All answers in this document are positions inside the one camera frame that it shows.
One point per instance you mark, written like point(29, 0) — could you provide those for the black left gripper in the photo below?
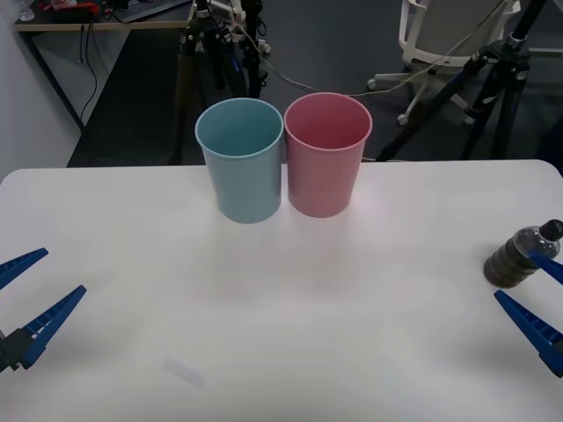
point(6, 354)

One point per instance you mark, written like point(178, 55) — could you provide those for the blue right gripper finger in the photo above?
point(550, 265)
point(534, 327)

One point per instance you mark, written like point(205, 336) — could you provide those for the dark drink plastic bottle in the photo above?
point(510, 261)

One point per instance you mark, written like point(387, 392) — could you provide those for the pale blue plastic bin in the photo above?
point(244, 176)

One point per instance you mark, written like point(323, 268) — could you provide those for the pink plastic bin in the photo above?
point(323, 176)

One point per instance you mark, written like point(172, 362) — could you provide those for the dark desk with wooden edge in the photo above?
point(57, 44)

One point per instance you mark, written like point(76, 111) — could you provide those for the white office chair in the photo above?
point(440, 35)

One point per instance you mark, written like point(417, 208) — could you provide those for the clear small bottle on desk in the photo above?
point(26, 9)

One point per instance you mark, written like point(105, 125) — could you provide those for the red object on desk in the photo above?
point(66, 6)

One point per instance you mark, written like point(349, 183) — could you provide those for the black tripod with brown leg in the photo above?
point(211, 53)

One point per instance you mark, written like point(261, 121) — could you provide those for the black keyboard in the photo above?
point(149, 9)

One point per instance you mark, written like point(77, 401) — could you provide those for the white power adapter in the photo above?
point(264, 46)

